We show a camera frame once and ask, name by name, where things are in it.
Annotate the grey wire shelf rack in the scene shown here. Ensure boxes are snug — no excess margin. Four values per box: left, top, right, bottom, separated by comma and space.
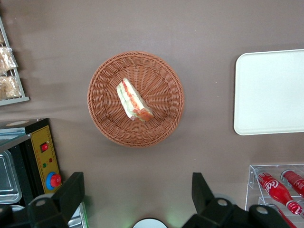
0, 14, 30, 106

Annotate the clear acrylic bottle rack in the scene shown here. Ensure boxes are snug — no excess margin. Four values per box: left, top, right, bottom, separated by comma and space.
244, 162, 304, 228

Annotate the steel baking pan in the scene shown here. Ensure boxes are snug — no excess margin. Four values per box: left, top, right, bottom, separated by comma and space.
0, 150, 23, 205
67, 201, 89, 228

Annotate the cream plastic tray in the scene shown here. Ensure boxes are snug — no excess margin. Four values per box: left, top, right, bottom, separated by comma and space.
233, 48, 304, 136

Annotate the white round lid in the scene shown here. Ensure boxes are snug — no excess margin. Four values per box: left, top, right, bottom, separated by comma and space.
132, 218, 168, 228

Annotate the black food warmer yellow panel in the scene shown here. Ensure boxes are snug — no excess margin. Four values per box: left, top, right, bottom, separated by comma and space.
0, 118, 63, 228

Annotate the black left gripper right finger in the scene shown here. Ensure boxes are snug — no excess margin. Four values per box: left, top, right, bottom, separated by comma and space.
181, 172, 291, 228

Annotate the red cola bottle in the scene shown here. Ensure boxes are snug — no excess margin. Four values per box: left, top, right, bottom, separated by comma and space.
281, 170, 304, 199
257, 172, 303, 214
270, 203, 298, 228

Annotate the triangle sandwich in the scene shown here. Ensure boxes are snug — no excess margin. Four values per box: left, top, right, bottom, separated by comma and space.
116, 77, 154, 123

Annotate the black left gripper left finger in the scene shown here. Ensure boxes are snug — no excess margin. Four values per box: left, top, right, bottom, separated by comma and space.
0, 171, 86, 228

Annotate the wrapped bread package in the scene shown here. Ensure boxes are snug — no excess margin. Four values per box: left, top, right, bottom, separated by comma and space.
0, 76, 22, 100
0, 47, 19, 75

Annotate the round brown wicker basket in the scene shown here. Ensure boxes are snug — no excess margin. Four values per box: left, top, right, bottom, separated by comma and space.
87, 51, 185, 148

